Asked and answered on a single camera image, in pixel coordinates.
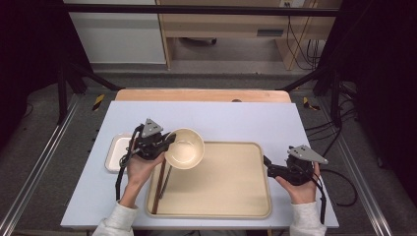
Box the wooden table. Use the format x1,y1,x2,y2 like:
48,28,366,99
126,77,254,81
115,88,292,103

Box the black hanging cables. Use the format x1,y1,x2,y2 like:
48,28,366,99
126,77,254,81
286,14,322,71

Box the black floor cable bundle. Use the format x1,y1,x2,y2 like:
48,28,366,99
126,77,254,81
304,82,358,148

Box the white cabinet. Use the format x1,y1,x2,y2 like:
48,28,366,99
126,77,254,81
63,0,167,65

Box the aluminium rail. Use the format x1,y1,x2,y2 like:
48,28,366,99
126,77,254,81
0,94,82,236
316,96,392,236

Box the person's right hand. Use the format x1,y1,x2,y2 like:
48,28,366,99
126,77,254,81
274,161,322,206

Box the yellow black tape marker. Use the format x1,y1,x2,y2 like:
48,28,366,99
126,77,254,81
302,96,322,111
91,93,106,112

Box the brown chopstick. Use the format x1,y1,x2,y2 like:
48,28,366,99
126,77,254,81
150,160,165,215
152,159,167,214

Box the black curtain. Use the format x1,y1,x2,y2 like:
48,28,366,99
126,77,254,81
319,0,417,205
0,0,92,148

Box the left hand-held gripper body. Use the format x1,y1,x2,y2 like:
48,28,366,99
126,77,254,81
132,117,170,161

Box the beige rectangular tray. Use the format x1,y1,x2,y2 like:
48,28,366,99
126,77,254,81
145,140,272,220

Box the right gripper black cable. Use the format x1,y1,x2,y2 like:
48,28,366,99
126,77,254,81
313,168,359,226

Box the cream bowl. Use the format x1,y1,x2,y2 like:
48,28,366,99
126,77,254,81
163,127,206,171

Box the black metal stand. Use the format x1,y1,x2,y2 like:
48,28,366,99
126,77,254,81
57,60,122,126
278,63,343,129

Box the person's left hand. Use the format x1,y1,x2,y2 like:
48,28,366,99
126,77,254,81
126,151,166,195

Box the grey desk label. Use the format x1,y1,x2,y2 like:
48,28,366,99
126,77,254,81
256,28,285,37

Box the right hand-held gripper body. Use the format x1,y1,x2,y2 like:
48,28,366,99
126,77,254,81
267,145,329,187

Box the white square plate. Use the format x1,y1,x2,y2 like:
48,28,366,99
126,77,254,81
104,133,136,174

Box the black metal crossbar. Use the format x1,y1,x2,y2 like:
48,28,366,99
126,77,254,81
63,3,342,18

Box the wooden desk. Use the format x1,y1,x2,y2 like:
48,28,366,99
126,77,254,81
156,0,343,71

